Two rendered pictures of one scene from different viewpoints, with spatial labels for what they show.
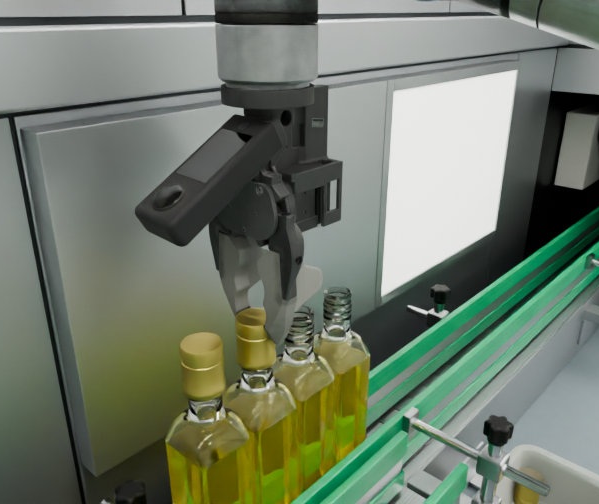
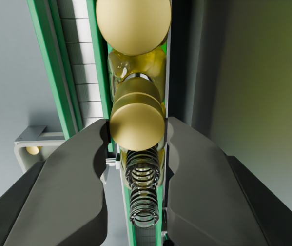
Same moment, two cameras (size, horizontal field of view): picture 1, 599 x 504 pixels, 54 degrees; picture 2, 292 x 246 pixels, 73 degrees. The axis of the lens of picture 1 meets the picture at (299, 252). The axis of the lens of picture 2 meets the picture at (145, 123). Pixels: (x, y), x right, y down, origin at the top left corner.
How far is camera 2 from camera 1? 0.43 m
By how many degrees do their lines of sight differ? 47
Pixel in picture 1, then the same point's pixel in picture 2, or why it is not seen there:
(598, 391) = (114, 226)
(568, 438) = (108, 199)
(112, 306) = not seen: outside the picture
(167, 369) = (256, 58)
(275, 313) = (73, 138)
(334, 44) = not seen: outside the picture
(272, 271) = (50, 201)
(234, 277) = (179, 157)
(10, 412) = not seen: outside the picture
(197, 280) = not seen: outside the picture
